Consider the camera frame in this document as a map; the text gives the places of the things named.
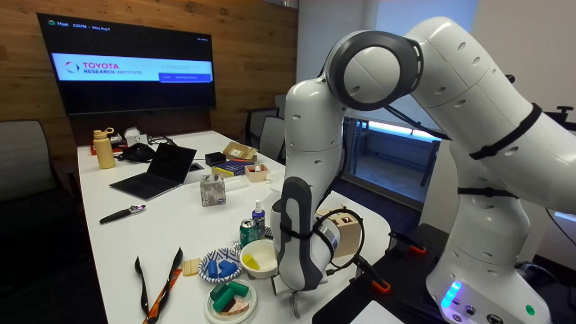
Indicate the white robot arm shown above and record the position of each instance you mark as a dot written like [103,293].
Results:
[480,90]

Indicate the yellow block in bowl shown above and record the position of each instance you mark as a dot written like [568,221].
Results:
[251,261]

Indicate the white bowl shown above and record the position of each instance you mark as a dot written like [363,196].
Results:
[262,270]

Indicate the bowl with food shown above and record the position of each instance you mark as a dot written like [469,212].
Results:
[251,306]

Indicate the grey office chair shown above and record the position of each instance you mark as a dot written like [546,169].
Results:
[280,104]
[273,137]

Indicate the small light wooden tray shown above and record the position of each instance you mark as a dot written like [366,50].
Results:
[256,173]

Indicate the dark office chair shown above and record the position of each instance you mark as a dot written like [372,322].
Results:
[255,126]

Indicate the tan cardboard box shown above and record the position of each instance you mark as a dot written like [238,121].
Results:
[240,151]

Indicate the flat blue box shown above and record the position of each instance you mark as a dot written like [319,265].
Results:
[235,167]

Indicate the bottle with blue label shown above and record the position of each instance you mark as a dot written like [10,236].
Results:
[258,216]

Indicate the small black box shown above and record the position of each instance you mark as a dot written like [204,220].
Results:
[215,158]

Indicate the green soda can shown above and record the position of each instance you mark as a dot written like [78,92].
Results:
[247,232]

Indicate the glass window panel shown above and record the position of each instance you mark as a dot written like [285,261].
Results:
[390,167]

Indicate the black laptop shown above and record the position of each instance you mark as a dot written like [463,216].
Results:
[168,164]

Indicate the blue toy block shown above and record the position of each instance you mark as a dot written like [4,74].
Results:
[211,268]
[228,266]

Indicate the beige wooden piece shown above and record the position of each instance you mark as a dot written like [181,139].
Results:
[192,266]

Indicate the green toy cylinder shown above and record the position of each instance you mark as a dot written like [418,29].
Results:
[235,295]
[219,290]

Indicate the black orange clamp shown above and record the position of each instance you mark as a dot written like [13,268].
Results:
[375,279]
[411,243]

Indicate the black pouch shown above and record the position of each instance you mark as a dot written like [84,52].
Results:
[138,151]

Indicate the brown toy food piece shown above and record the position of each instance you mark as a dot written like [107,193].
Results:
[238,308]

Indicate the small white object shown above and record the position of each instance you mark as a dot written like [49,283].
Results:
[134,135]

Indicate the black orange tongs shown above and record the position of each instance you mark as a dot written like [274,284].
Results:
[170,279]

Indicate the white sheet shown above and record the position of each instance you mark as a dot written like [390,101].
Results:
[375,315]

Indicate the black marker pen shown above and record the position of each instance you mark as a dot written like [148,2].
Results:
[120,214]

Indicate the yellow water bottle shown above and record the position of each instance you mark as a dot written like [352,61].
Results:
[103,153]

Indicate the large grey chair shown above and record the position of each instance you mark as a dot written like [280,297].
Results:
[24,155]

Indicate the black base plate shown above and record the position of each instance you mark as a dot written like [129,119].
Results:
[415,275]

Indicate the wall mounted tv screen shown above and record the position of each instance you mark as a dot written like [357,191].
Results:
[120,41]

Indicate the black camera stand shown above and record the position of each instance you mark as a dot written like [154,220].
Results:
[564,110]

